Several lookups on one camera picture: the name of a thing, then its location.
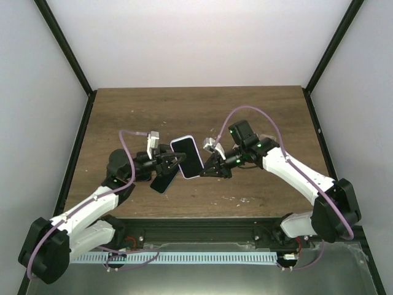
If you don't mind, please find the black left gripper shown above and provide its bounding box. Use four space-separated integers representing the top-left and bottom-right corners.
125 144 187 179

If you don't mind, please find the light blue phone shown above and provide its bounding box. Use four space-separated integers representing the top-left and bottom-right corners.
171 137 203 178

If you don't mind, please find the lilac phone case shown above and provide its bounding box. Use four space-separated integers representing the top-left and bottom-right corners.
169 135 205 179

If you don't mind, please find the black left table edge rail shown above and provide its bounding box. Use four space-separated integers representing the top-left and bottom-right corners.
17 90 98 295

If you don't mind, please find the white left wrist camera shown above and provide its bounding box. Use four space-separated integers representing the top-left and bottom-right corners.
146 131 160 160

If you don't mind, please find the clear phone case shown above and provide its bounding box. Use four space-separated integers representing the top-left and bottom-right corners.
259 134 277 141

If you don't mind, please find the black right table edge rail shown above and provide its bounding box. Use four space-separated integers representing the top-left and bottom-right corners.
302 88 386 294

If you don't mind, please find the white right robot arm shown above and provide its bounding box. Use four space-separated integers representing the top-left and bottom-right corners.
200 120 362 248

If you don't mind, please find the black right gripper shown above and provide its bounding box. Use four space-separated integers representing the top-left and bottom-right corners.
200 145 246 179

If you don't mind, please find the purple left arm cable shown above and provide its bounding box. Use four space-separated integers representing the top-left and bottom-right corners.
26 128 160 279

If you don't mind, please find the grey metal front plate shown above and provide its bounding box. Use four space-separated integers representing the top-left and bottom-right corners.
27 243 378 294

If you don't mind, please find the teal phone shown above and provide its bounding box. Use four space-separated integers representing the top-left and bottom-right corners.
150 168 179 194

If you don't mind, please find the black table edge rail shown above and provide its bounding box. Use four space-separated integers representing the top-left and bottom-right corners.
302 88 386 294
17 90 98 295

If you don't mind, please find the light blue slotted cable duct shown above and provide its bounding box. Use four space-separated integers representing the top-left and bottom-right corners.
73 251 278 266

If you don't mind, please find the black right frame post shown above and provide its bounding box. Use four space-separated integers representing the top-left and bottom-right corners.
305 0 364 93

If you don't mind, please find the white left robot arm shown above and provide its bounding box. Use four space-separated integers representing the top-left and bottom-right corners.
18 144 187 284

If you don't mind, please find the black frame post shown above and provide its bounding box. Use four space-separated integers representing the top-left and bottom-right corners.
34 0 93 96
305 0 364 93

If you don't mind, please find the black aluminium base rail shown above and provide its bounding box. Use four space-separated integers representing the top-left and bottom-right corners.
101 214 321 252

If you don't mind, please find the black left frame post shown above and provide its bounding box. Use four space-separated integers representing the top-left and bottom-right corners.
34 0 93 96

